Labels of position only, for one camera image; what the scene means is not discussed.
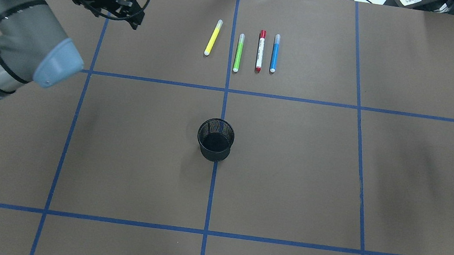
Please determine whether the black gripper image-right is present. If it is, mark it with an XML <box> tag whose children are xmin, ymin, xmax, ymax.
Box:
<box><xmin>73</xmin><ymin>0</ymin><xmax>145</xmax><ymax>31</ymax></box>

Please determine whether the yellow marker pen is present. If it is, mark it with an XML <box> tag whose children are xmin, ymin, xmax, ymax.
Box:
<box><xmin>204</xmin><ymin>19</ymin><xmax>224</xmax><ymax>57</ymax></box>

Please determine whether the green marker pen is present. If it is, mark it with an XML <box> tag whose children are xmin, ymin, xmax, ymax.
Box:
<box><xmin>232</xmin><ymin>33</ymin><xmax>245</xmax><ymax>73</ymax></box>

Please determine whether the red capped white marker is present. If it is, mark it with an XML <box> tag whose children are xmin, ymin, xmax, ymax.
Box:
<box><xmin>255</xmin><ymin>30</ymin><xmax>266</xmax><ymax>73</ymax></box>

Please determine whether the blue marker pen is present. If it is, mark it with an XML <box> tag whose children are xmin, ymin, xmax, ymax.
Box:
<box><xmin>269</xmin><ymin>34</ymin><xmax>281</xmax><ymax>74</ymax></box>

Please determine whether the black mesh pen cup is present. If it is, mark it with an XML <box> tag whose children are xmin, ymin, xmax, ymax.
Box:
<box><xmin>197</xmin><ymin>118</ymin><xmax>235</xmax><ymax>162</ymax></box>

